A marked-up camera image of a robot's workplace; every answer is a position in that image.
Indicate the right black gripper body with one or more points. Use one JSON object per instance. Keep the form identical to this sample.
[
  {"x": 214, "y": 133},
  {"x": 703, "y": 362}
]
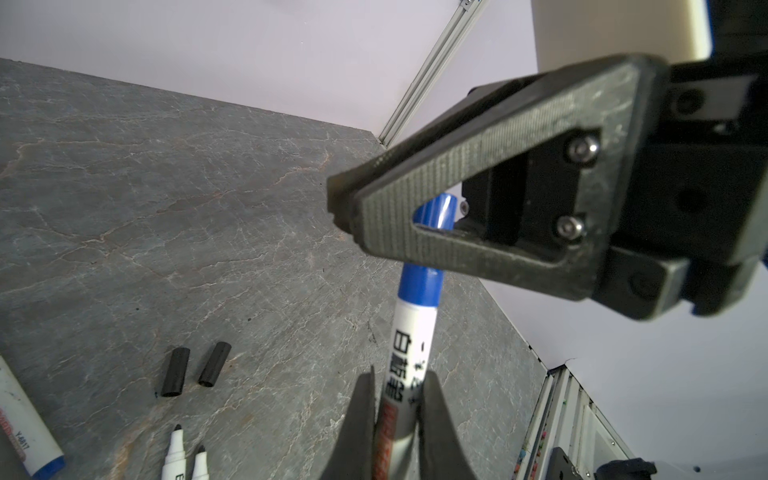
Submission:
[{"x": 693, "y": 226}]

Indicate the black pen cap one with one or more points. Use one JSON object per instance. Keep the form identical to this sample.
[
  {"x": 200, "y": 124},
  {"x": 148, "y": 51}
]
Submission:
[{"x": 175, "y": 375}]

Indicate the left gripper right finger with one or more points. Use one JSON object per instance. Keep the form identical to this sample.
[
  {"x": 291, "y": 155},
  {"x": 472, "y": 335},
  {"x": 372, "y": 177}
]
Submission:
[{"x": 440, "y": 453}]

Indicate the black whiteboard marker one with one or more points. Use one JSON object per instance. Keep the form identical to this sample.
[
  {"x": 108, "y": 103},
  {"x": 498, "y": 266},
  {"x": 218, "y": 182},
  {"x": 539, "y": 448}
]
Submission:
[{"x": 174, "y": 467}]

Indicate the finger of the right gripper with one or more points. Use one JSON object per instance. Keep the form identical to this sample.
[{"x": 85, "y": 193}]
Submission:
[{"x": 540, "y": 167}]

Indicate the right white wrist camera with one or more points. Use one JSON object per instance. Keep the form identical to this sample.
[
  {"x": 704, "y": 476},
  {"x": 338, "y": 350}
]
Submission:
[{"x": 568, "y": 32}]

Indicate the blue whiteboard marker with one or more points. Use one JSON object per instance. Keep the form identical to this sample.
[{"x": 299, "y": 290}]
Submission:
[
  {"x": 35, "y": 445},
  {"x": 416, "y": 309}
]

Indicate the black whiteboard marker two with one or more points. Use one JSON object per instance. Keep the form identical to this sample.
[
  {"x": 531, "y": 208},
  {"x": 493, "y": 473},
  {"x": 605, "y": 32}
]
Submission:
[{"x": 200, "y": 468}]

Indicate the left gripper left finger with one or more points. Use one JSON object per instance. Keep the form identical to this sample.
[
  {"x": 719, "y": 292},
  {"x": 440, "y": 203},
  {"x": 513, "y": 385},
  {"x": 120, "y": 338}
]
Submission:
[{"x": 352, "y": 455}]

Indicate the black pen cap two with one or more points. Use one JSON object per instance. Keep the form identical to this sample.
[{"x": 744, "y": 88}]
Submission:
[{"x": 214, "y": 364}]

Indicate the blue pen cap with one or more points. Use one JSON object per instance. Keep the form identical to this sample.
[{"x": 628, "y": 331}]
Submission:
[{"x": 438, "y": 213}]

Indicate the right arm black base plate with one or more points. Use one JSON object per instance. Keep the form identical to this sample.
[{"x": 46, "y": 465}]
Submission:
[{"x": 561, "y": 467}]

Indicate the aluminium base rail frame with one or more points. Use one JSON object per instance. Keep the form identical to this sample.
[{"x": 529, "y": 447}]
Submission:
[{"x": 566, "y": 416}]

